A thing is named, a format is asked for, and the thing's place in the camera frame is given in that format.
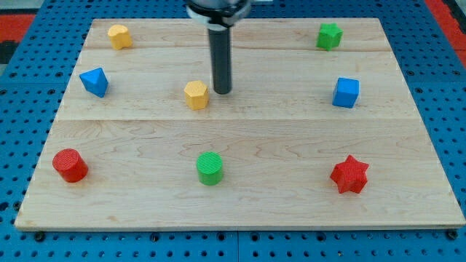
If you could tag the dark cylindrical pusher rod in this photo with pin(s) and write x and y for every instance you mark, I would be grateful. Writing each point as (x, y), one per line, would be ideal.
(220, 57)

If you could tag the green star block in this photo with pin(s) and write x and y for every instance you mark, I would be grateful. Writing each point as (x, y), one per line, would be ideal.
(329, 36)

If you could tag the red star block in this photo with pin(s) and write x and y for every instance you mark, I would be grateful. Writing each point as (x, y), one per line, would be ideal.
(350, 175)

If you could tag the yellow hexagon block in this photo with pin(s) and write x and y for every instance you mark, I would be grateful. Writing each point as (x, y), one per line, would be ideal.
(196, 95)

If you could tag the yellow heart block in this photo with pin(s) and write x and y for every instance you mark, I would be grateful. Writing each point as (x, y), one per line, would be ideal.
(119, 36)

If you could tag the green cylinder block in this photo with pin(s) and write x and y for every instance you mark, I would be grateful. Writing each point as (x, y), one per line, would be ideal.
(210, 168)

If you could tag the blue triangular prism block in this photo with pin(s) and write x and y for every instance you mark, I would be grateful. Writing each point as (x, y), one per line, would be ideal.
(95, 82)

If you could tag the wooden board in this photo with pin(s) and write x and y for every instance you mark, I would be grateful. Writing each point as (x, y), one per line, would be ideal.
(277, 132)

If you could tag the blue cube block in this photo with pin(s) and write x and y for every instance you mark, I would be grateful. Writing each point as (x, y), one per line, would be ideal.
(346, 92)

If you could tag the red cylinder block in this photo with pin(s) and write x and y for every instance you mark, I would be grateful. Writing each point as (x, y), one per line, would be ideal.
(69, 164)

